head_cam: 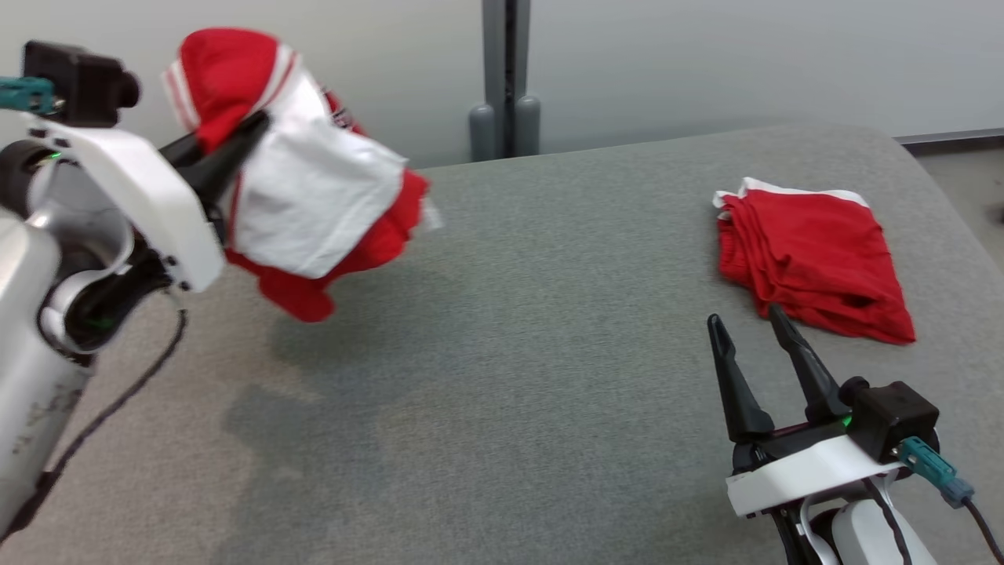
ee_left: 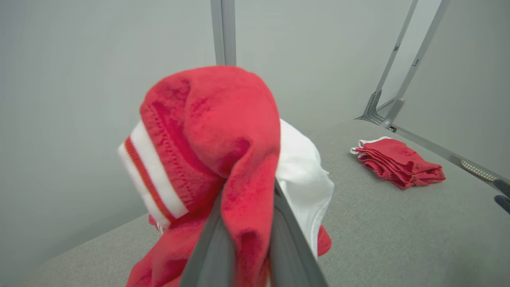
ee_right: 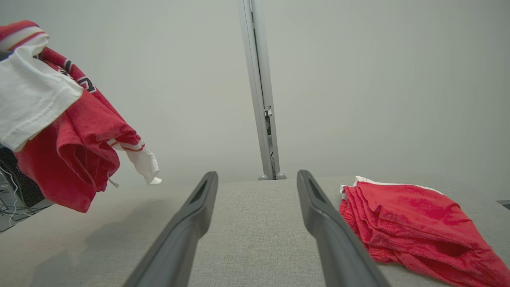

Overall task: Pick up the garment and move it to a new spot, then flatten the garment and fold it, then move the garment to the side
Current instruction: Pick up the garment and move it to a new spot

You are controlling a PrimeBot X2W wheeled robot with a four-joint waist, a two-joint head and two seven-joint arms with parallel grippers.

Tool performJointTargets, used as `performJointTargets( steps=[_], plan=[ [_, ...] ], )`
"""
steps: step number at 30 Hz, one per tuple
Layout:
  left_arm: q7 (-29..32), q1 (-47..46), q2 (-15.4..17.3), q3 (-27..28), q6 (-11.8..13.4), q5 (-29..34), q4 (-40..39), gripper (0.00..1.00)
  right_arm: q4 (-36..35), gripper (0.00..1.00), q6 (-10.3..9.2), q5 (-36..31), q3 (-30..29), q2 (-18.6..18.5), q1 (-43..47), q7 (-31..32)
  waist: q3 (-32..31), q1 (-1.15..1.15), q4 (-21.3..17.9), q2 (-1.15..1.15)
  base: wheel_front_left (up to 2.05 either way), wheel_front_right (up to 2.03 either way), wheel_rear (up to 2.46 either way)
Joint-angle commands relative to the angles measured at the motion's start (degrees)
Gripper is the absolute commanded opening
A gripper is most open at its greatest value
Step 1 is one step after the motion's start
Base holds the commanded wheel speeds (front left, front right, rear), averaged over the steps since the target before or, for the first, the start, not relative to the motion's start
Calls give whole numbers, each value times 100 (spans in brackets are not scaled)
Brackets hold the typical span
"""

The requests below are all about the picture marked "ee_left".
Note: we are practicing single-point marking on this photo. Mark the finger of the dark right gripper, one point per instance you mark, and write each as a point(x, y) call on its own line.
point(505, 203)
point(505, 188)

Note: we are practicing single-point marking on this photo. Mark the red white basketball jersey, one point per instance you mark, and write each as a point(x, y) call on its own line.
point(223, 119)

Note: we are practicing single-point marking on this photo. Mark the grey metal floor rail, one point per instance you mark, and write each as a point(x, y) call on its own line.
point(430, 145)

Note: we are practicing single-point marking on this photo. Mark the grey fabric upholstered bench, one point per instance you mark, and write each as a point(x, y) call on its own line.
point(398, 239)

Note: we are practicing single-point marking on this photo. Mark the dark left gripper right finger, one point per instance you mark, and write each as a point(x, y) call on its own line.
point(295, 267)

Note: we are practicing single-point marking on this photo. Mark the grey metal frame post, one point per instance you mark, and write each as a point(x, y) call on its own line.
point(392, 52)
point(418, 56)

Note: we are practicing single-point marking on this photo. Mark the red shorts white trim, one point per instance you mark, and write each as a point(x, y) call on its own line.
point(398, 163)

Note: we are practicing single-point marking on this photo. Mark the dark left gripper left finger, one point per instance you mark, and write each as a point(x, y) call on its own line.
point(211, 267)

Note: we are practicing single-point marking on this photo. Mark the perforated metal tread plate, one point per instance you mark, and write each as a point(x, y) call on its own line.
point(478, 170)

